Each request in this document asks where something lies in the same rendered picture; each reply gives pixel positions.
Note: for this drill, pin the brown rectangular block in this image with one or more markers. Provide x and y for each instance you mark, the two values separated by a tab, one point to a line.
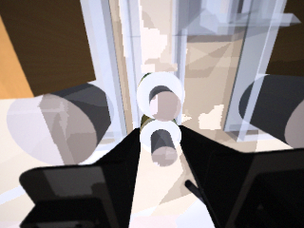
288	51
43	47

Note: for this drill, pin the black thin rod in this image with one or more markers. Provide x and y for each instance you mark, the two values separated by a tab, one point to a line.
195	191

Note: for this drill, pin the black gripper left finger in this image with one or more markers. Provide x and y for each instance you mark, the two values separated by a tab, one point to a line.
111	179

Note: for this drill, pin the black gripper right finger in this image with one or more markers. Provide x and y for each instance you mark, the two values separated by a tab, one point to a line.
224	176

